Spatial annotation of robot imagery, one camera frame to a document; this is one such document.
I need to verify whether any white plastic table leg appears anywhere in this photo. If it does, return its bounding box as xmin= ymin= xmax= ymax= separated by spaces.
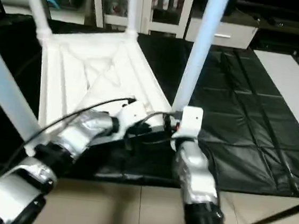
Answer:
xmin=0 ymin=35 xmax=49 ymax=146
xmin=13 ymin=0 xmax=56 ymax=40
xmin=123 ymin=0 xmax=143 ymax=39
xmin=171 ymin=0 xmax=231 ymax=120

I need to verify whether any white plastic children's table top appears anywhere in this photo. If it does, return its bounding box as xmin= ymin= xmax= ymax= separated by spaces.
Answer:
xmin=30 ymin=23 xmax=182 ymax=147

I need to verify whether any black plastic work mat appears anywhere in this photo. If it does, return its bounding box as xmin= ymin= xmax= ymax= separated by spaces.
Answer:
xmin=0 ymin=13 xmax=299 ymax=202

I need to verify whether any white low drawer unit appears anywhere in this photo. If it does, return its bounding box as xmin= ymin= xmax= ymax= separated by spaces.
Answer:
xmin=185 ymin=17 xmax=258 ymax=50

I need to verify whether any white glass door cabinet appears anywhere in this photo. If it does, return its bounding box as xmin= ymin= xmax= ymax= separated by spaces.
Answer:
xmin=89 ymin=0 xmax=196 ymax=39

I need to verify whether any white side table board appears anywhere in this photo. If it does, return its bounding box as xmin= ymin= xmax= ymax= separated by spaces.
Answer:
xmin=244 ymin=50 xmax=299 ymax=150

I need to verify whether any black metal table leg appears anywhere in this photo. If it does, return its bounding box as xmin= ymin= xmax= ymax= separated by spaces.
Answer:
xmin=246 ymin=193 xmax=299 ymax=224

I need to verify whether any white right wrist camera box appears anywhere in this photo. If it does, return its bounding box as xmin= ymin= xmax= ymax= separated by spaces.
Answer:
xmin=171 ymin=105 xmax=204 ymax=142

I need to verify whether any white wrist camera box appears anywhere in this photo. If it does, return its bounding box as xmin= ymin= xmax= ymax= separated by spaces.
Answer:
xmin=116 ymin=99 xmax=150 ymax=139
xmin=171 ymin=105 xmax=204 ymax=142

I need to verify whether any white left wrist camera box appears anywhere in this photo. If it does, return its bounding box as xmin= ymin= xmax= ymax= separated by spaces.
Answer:
xmin=116 ymin=99 xmax=150 ymax=139

